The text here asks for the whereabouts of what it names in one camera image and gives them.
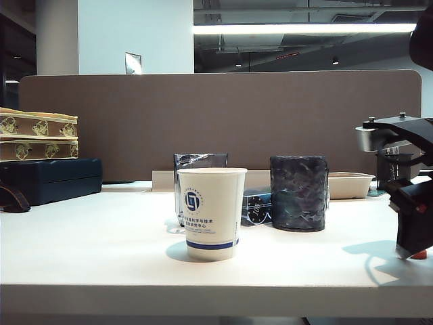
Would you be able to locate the brown desk divider panel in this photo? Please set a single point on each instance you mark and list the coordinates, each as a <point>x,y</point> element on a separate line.
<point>236,118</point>

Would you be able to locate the brown box yellow bear pattern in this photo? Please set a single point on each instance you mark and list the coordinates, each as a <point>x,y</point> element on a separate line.
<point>34,127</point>
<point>34,150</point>

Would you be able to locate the teal letter board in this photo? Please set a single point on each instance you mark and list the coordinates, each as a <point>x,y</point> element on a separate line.
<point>373,193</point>

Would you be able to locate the beige oval tray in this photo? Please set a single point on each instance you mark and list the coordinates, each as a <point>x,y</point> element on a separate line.
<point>348,186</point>

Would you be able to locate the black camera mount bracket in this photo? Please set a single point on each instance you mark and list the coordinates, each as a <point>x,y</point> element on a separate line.
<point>406,127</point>

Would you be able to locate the red plastic letter c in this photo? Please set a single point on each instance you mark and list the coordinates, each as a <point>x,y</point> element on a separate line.
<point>420,255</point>

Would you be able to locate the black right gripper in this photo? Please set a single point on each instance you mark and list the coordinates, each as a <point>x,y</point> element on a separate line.
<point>412,196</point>

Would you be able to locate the dark blue hard case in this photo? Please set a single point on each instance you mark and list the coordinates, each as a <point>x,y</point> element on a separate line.
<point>50,183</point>

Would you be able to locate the white paper cup blue logo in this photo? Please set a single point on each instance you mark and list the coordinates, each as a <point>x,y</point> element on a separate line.
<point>213,210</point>

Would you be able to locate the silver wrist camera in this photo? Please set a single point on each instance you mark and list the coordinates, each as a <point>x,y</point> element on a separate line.
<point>367,139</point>

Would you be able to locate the small wall sign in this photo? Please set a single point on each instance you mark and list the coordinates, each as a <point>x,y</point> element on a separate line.
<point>133,63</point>

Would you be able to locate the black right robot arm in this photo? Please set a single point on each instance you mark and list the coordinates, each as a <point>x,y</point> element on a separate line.
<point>424,44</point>

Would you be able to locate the small dark blue box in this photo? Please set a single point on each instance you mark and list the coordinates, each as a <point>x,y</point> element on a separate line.
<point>255,210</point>

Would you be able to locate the black mesh pen holder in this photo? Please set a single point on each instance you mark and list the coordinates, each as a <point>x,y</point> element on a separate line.
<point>382,172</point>

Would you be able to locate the red ceiling sign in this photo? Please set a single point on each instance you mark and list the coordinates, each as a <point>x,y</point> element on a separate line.
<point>287,55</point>

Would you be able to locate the long ceiling light strip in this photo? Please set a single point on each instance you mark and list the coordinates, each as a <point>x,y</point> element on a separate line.
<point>304,28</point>

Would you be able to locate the black pendant lamp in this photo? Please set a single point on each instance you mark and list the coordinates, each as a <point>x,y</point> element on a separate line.
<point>238,63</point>
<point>335,61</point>

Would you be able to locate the dark marbled mug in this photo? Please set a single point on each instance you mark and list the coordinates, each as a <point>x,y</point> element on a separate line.
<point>297,193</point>

